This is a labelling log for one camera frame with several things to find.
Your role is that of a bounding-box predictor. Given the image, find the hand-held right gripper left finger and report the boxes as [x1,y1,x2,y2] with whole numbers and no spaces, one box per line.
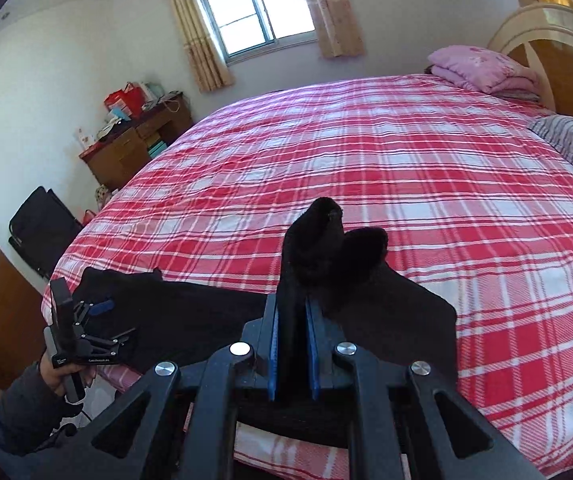
[69,296,280,480]

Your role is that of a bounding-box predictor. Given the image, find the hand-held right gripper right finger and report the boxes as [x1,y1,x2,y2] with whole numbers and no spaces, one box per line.
[305,297,549,480]

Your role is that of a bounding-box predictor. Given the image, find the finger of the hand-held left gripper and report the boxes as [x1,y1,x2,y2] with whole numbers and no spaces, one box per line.
[74,299,116,318]
[82,327,137,353]

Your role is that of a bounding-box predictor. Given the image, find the black pants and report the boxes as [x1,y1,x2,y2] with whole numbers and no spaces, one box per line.
[74,197,459,453]

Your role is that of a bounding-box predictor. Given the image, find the person's left forearm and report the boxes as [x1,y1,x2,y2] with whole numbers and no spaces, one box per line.
[0,362,74,458]

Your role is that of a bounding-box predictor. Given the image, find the person's left hand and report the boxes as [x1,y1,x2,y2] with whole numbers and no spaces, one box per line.
[40,357,94,398]

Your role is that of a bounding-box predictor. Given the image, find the black suitcase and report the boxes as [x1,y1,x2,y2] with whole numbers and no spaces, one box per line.
[9,186,84,281]

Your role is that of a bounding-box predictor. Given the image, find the brown wooden desk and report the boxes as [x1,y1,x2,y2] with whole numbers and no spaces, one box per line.
[79,92,194,192]

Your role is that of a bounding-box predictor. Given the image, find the bed with red plaid sheet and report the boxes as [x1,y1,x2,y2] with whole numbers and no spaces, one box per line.
[41,74,573,480]

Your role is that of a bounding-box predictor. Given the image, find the red gift bag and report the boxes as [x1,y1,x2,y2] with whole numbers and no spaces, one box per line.
[104,81,144,118]

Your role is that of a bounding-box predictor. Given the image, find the beige floral curtain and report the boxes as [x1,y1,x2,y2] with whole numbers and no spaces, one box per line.
[159,0,234,93]
[293,0,366,59]

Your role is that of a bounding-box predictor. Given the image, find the folded pink floral blanket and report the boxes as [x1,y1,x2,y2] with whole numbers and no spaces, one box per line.
[426,45,542,102]

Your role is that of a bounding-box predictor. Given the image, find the small sliding window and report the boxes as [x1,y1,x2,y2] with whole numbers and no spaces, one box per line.
[194,0,317,58]

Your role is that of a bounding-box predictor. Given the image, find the cream and brown wooden headboard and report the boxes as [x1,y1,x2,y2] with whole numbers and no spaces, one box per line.
[486,2,573,118]

